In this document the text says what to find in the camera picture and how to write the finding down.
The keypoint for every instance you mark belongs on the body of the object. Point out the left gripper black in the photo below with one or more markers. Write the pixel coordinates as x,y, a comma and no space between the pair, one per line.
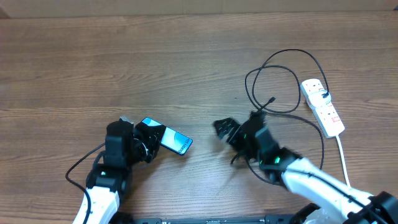
150,132

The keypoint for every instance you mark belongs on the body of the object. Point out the white power strip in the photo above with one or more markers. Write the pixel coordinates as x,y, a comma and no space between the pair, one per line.
327,117

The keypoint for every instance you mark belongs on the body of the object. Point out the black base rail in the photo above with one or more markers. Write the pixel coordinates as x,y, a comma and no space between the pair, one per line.
217,220

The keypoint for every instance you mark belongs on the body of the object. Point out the blue Galaxy smartphone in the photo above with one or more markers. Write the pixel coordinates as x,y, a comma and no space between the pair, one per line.
172,140

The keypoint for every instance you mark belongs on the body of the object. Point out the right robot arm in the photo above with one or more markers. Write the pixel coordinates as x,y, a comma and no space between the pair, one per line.
284,167

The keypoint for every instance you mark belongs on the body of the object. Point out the white charger adapter plug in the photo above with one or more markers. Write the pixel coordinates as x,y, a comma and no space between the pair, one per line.
318,99

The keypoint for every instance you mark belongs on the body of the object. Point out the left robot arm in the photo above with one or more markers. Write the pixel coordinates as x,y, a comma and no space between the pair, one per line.
109,180

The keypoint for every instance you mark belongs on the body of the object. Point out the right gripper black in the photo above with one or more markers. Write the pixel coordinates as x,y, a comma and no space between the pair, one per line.
227,124

